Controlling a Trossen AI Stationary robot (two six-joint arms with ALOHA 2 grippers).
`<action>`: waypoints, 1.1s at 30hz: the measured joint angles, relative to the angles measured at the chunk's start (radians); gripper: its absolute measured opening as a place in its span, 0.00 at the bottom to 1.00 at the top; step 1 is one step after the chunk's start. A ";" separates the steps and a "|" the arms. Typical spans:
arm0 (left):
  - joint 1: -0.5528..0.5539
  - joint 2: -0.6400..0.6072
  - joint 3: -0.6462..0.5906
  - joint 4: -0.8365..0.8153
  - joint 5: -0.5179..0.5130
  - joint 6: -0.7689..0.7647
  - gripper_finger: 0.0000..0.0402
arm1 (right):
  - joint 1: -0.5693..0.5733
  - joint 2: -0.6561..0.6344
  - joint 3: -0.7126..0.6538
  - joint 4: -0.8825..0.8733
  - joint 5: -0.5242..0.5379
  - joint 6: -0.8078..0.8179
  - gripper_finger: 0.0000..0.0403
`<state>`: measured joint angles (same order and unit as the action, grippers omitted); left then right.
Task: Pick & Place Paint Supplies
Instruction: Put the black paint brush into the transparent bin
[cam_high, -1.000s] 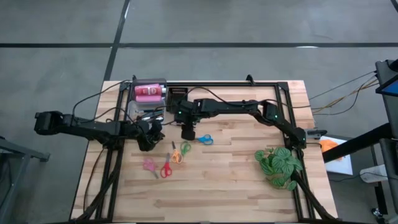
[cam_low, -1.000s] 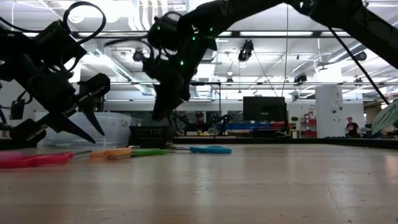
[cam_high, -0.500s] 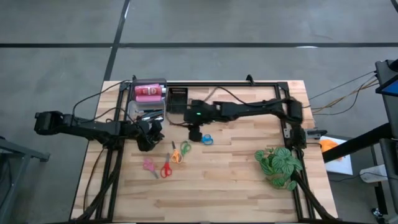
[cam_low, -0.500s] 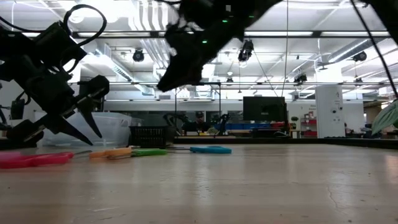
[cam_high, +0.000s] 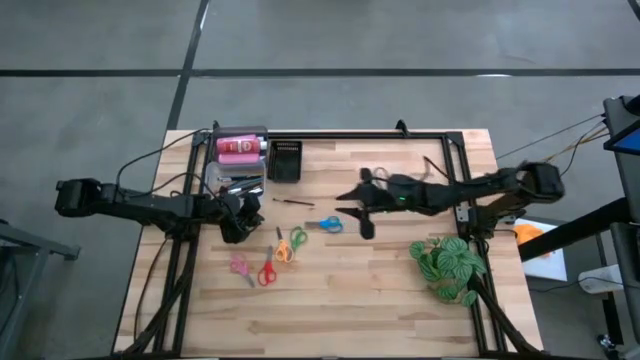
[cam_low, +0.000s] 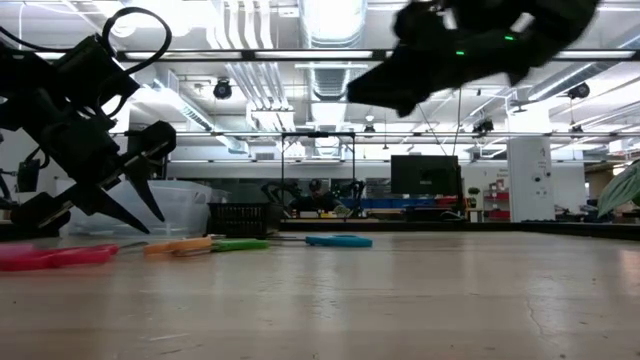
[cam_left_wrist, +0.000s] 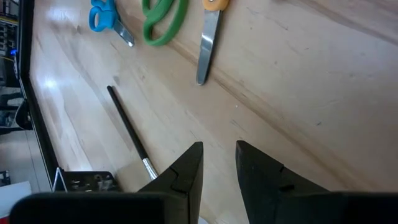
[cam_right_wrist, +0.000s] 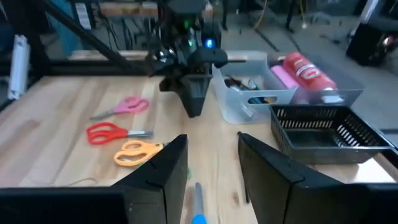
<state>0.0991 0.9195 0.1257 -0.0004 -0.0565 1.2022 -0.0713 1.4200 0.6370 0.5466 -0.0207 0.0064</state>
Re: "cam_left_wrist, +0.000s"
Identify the black metal mounting bracket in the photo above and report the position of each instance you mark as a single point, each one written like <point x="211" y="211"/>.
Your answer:
<point x="87" y="182"/>

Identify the dark brush long silver ferrule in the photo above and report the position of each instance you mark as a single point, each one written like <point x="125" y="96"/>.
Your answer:
<point x="127" y="124"/>

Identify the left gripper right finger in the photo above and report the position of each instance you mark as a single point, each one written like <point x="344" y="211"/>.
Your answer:
<point x="295" y="205"/>

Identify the orange scissors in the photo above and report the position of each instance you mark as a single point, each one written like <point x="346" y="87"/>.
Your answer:
<point x="206" y="46"/>

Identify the black aluminium rig frame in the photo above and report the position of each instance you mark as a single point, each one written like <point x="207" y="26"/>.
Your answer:
<point x="26" y="31"/>

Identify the blue scissors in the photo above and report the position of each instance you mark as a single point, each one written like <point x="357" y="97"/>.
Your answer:
<point x="105" y="15"/>

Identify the green scissors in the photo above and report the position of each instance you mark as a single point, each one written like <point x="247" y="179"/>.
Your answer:
<point x="182" y="18"/>

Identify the black frame clamp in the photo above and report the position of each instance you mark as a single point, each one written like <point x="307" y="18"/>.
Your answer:
<point x="24" y="116"/>

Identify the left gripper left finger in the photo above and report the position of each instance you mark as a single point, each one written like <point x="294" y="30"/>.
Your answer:
<point x="124" y="208"/>

